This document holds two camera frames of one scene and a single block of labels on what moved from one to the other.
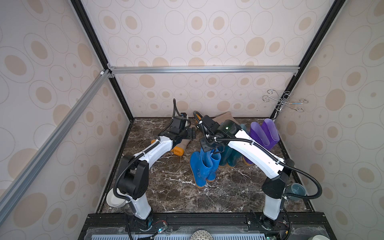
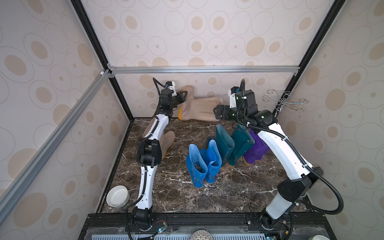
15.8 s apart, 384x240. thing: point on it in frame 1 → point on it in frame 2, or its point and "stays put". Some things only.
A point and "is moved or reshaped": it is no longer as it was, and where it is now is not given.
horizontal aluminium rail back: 204,69 stays put
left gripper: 192,133 → 181,99
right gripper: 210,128 → 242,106
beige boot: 226,116 is moved or reshaped
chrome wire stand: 283,101 stays put
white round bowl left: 114,200 stays put
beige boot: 179,149 is moved or reshaped
